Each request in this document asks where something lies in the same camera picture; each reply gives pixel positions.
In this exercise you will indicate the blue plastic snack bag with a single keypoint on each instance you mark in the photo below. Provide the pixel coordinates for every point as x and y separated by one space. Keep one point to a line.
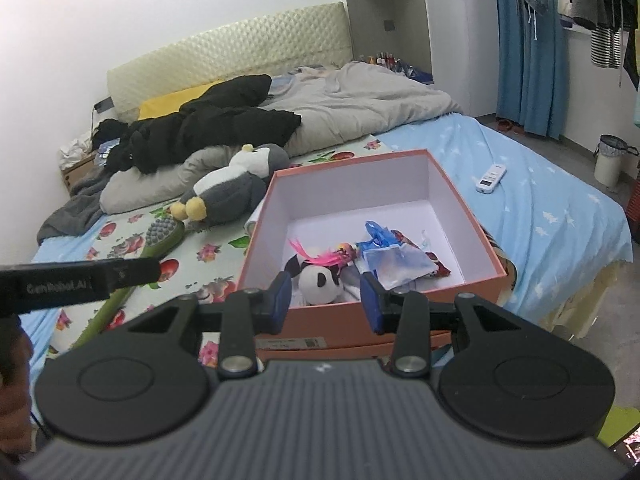
394 259

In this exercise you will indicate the cardboard box nightstand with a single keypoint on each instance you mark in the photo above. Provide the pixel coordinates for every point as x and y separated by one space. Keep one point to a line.
85 167

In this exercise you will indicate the white mesh waste bin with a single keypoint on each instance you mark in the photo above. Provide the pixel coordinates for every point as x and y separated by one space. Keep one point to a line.
609 155

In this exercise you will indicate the white crumpled cloth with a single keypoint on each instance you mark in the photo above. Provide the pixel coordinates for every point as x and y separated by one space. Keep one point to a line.
76 151

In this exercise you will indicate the white spray can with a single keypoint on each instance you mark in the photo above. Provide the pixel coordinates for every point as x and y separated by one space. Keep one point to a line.
252 220

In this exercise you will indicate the fruit print mat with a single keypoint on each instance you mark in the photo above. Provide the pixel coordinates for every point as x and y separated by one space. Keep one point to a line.
207 261

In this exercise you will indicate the grey wardrobe cabinet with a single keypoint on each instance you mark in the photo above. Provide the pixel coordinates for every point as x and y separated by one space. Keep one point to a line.
454 41

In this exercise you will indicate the dark grey blanket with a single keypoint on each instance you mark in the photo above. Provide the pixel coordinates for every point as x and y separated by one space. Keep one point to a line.
81 211

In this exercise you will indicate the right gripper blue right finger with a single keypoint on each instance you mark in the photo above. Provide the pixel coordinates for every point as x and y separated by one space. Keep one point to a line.
407 317

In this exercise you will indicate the green massage hammer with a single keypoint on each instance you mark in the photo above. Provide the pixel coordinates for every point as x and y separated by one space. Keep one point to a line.
163 235

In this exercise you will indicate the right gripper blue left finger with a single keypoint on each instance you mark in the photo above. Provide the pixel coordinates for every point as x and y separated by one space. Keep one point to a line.
245 314

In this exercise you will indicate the person's left hand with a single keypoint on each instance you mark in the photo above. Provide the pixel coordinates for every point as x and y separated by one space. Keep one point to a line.
16 402

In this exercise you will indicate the white remote control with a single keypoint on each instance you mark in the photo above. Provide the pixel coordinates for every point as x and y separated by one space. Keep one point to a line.
491 179

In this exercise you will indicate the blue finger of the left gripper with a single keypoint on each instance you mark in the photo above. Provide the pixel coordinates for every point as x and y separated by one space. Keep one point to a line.
123 273

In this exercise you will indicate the small panda plush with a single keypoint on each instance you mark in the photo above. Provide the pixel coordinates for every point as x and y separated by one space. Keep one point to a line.
317 285

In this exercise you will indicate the cream padded headboard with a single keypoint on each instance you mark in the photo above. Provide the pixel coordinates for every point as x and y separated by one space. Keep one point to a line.
272 44

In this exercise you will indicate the orange cardboard storage box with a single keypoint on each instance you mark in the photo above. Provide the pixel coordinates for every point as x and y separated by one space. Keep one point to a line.
322 206

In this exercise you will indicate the grey white penguin plush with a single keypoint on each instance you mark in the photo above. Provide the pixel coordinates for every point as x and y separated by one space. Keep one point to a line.
226 193

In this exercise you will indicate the yellow pillow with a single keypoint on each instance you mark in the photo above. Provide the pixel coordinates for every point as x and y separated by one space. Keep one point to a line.
171 102

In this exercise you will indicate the light blue bed sheet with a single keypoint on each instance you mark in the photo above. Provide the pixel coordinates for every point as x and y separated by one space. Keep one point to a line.
566 239

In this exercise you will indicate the blue curtain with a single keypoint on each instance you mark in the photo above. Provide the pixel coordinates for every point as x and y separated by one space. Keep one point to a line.
533 66

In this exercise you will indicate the black puffer jacket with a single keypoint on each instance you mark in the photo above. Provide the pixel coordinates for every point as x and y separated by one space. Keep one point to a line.
226 114

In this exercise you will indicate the grey duvet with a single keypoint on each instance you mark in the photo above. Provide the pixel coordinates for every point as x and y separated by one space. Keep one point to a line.
336 106

